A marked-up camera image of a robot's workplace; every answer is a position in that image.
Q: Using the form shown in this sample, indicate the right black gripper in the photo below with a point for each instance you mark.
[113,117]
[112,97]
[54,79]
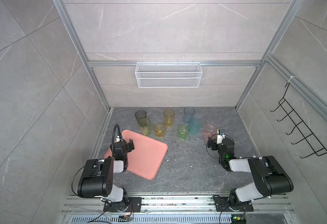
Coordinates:
[213,143]

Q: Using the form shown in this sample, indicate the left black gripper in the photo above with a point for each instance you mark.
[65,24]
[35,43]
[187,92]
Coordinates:
[128,145]

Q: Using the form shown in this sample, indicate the pink plastic tray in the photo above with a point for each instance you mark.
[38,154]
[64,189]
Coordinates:
[147,156]

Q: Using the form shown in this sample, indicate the light green tall glass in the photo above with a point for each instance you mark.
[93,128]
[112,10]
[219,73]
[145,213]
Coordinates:
[146,130]

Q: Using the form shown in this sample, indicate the dark grey tall glass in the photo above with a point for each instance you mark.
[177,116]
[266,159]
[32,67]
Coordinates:
[141,117]

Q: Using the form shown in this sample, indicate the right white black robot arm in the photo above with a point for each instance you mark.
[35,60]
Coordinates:
[269,178]

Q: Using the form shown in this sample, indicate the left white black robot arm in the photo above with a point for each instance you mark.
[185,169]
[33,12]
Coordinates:
[97,178]

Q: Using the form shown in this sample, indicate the pink short glass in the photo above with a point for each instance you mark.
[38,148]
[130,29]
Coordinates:
[209,131]

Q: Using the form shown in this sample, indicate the teal dimpled cup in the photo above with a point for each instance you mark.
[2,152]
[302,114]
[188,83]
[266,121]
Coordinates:
[195,126]

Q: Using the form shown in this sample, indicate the short green glass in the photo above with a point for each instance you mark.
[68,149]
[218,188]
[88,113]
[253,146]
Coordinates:
[183,131]

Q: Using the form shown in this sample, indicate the short yellow glass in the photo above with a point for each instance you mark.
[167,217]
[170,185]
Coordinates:
[159,130]

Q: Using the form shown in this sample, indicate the tall blue glass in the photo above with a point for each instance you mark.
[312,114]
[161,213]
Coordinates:
[188,114]

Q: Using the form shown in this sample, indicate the tall yellow glass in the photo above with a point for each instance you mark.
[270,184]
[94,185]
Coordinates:
[169,117]

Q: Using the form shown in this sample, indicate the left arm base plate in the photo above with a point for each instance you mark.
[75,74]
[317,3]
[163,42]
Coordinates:
[131,204]

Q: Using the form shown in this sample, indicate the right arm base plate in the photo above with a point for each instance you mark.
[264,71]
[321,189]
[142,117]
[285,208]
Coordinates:
[225,204]

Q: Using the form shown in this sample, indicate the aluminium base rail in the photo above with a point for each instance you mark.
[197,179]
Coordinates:
[160,204]

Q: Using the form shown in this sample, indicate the white wire mesh basket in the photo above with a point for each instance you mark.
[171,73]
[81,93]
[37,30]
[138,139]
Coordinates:
[168,75]

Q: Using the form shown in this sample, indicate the black wire hook rack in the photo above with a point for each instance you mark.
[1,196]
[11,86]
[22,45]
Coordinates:
[306,134]

